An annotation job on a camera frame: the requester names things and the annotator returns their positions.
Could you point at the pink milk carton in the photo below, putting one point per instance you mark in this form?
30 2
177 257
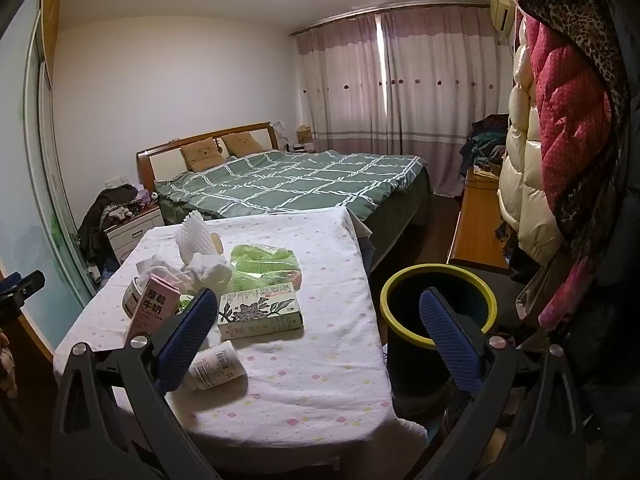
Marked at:
152 305

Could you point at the wardrobe sliding door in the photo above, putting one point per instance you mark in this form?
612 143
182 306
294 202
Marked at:
55 185

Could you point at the curtain rod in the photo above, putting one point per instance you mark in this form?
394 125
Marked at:
380 10

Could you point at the white tissues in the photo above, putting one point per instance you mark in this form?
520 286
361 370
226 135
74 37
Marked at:
210 270

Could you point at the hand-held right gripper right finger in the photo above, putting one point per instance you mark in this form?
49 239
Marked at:
450 340

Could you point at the dark clothes heap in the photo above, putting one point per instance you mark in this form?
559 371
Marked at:
95 220

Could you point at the wide pink white curtain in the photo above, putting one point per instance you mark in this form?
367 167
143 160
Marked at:
440 100

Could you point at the wooden cabinet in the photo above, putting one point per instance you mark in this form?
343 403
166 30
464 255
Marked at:
475 230

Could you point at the cream down jacket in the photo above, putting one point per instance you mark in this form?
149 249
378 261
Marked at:
520 185

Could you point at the pile of mixed clothes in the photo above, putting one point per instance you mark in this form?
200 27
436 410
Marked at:
485 140

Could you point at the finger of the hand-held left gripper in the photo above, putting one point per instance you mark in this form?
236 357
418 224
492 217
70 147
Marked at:
22 285

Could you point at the white box with flower print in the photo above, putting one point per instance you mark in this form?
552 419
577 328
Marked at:
260 312

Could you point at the wooden bed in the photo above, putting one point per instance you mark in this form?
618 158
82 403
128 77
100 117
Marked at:
400 210

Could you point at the pink floral cloth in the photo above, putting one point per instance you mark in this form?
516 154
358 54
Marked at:
570 285

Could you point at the green checked duvet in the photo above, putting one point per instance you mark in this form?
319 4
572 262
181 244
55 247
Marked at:
300 180

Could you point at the dark bin with yellow rim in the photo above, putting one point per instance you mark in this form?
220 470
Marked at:
410 360

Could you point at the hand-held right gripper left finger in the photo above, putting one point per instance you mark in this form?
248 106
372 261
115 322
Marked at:
185 340

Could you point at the white round jar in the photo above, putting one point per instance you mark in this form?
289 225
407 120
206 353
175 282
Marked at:
131 300

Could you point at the wall air conditioner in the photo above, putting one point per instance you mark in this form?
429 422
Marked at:
501 10

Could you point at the green plastic bag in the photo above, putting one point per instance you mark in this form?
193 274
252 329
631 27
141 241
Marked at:
260 265

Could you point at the narrow pink white curtain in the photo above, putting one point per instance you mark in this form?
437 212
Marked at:
340 85

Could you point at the red dotted quilted jacket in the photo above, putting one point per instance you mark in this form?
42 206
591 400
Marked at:
565 110

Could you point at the white nightstand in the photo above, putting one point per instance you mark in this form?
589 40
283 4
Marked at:
135 232

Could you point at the white floral tablecloth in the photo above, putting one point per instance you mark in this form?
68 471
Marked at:
310 385

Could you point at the beige bag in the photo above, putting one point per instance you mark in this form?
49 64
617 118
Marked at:
532 295

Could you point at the wall socket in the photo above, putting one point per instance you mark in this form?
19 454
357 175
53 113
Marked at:
116 181

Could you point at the white plastic bottle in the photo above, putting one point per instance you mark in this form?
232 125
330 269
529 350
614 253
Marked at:
220 365

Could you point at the white foam fruit net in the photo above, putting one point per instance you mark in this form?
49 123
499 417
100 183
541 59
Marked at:
195 240

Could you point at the small cardboard box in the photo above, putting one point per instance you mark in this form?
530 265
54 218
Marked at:
305 135

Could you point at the brown pillow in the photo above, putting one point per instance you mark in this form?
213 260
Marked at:
245 144
200 156

